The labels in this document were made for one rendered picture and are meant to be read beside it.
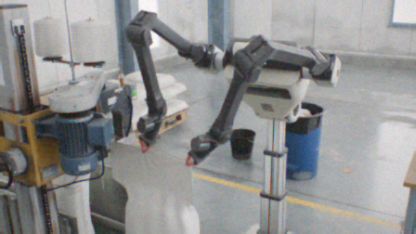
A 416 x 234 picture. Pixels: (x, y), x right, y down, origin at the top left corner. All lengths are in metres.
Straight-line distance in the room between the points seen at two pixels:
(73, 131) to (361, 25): 8.42
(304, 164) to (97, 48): 2.75
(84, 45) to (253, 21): 8.86
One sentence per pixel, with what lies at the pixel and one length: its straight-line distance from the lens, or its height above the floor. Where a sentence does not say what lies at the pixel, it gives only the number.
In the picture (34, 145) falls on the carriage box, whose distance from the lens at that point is 1.88.
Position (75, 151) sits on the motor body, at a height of 1.20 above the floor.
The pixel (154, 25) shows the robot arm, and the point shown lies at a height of 1.66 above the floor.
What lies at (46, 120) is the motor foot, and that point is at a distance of 1.88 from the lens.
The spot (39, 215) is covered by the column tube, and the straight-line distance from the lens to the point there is 2.07.
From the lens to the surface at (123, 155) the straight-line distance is 2.17.
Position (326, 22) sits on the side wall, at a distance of 9.88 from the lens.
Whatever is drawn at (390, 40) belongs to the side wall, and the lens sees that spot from 9.64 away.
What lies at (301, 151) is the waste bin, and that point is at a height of 0.30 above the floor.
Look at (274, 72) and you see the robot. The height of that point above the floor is 1.42.
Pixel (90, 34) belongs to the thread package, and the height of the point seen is 1.64.
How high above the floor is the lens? 1.85
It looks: 18 degrees down
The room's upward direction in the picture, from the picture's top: 1 degrees counter-clockwise
